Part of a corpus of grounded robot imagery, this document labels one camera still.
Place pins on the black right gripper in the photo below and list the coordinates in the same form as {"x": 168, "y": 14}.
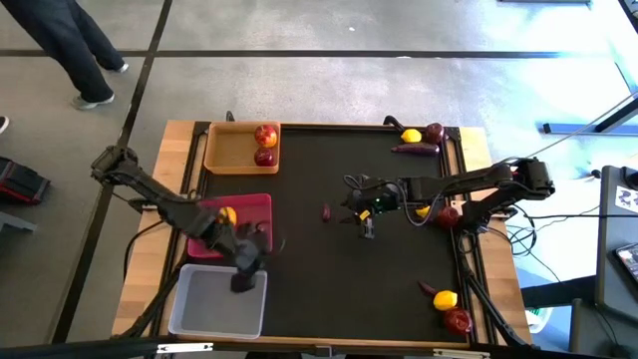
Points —
{"x": 374, "y": 197}

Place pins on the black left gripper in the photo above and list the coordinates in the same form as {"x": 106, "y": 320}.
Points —
{"x": 246, "y": 254}

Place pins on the small purple sweet potato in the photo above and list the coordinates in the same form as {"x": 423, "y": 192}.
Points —
{"x": 427, "y": 287}
{"x": 326, "y": 212}

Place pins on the yellow lemon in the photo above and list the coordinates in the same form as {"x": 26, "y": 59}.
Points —
{"x": 445, "y": 299}
{"x": 411, "y": 135}
{"x": 227, "y": 215}
{"x": 422, "y": 212}

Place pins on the large purple sweet potato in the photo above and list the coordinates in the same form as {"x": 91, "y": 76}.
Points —
{"x": 416, "y": 148}

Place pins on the red and yellow apple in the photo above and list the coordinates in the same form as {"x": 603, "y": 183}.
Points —
{"x": 265, "y": 135}

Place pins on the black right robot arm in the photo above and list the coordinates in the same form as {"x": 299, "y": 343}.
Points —
{"x": 473, "y": 182}

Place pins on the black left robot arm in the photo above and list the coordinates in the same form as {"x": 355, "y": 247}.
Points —
{"x": 149, "y": 192}

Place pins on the pale grey plastic basket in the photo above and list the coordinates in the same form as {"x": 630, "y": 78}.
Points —
{"x": 214, "y": 309}

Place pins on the black table mat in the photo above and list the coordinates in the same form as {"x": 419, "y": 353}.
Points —
{"x": 319, "y": 279}

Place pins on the pink plastic basket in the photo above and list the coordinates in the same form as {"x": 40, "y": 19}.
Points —
{"x": 254, "y": 207}

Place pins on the white mounting plate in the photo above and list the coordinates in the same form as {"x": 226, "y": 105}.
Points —
{"x": 454, "y": 203}

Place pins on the black table clamp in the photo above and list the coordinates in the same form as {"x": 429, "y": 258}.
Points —
{"x": 228, "y": 116}
{"x": 394, "y": 122}

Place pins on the black crossbar with white labels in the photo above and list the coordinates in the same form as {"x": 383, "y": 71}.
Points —
{"x": 75, "y": 349}

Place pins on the green and white bag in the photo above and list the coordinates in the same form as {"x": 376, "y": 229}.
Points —
{"x": 539, "y": 319}

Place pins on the red and black case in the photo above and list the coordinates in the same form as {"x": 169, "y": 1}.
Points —
{"x": 22, "y": 182}

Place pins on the blue floor bar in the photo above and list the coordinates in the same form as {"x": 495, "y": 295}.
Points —
{"x": 588, "y": 128}

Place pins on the dark grey cabinet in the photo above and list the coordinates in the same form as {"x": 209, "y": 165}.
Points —
{"x": 618, "y": 224}

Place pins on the white patterned sticker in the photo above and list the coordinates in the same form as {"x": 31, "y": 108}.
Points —
{"x": 628, "y": 197}

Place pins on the black smartphone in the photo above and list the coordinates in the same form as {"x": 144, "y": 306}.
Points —
{"x": 629, "y": 261}

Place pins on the black slanted pole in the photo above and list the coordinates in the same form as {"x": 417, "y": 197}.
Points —
{"x": 618, "y": 117}

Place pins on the person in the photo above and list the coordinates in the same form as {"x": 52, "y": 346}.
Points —
{"x": 65, "y": 45}
{"x": 2, "y": 124}

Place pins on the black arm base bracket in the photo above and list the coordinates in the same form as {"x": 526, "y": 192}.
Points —
{"x": 139, "y": 204}

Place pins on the grey metal bracket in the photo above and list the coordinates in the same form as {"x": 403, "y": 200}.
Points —
{"x": 15, "y": 222}

